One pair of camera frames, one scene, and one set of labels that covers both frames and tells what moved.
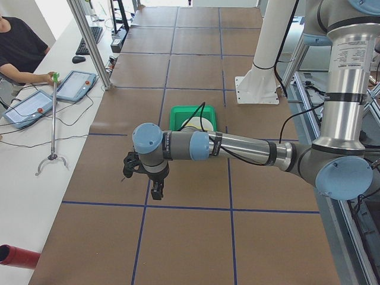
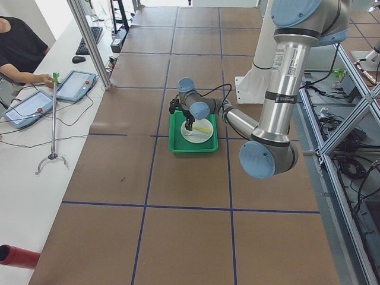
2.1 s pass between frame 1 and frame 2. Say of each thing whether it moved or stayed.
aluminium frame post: stayed
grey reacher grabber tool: stayed
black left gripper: moved
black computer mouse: stayed
